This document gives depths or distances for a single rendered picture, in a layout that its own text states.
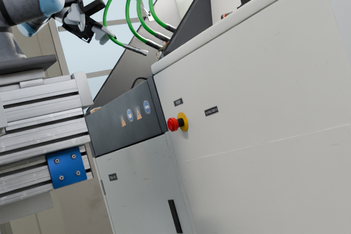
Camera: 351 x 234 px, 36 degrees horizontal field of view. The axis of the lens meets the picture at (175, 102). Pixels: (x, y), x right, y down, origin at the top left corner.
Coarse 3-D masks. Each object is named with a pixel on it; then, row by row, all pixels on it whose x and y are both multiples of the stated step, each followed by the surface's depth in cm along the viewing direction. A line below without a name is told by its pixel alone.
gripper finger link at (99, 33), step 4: (92, 28) 200; (96, 28) 200; (104, 28) 198; (96, 32) 199; (100, 32) 199; (104, 32) 198; (108, 32) 198; (112, 32) 199; (96, 36) 199; (100, 36) 198; (112, 36) 198
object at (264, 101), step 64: (320, 0) 89; (192, 64) 130; (256, 64) 108; (320, 64) 93; (192, 128) 136; (256, 128) 112; (320, 128) 96; (192, 192) 143; (256, 192) 117; (320, 192) 99
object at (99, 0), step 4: (96, 0) 202; (100, 0) 202; (88, 4) 203; (92, 4) 202; (96, 4) 202; (100, 4) 202; (104, 4) 204; (84, 8) 203; (88, 8) 202; (92, 8) 203; (96, 8) 204; (100, 8) 204; (88, 12) 204; (92, 12) 205; (96, 12) 206
